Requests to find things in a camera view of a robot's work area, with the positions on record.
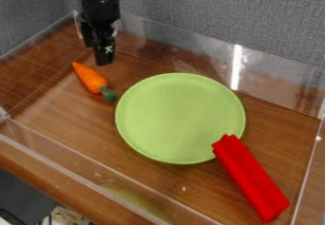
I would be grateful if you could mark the light green plate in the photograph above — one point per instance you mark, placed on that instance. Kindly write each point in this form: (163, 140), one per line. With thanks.
(171, 115)

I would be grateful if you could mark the orange toy carrot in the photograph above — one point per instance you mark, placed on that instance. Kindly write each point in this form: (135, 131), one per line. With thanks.
(94, 81)

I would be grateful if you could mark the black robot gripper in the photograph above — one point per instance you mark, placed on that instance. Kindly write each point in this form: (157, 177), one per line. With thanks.
(100, 14)

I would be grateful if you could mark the clear acrylic enclosure wall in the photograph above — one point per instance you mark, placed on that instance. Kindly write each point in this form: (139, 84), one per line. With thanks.
(59, 141)

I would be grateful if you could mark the red folded cloth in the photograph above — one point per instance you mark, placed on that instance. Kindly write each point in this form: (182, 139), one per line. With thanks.
(257, 186)

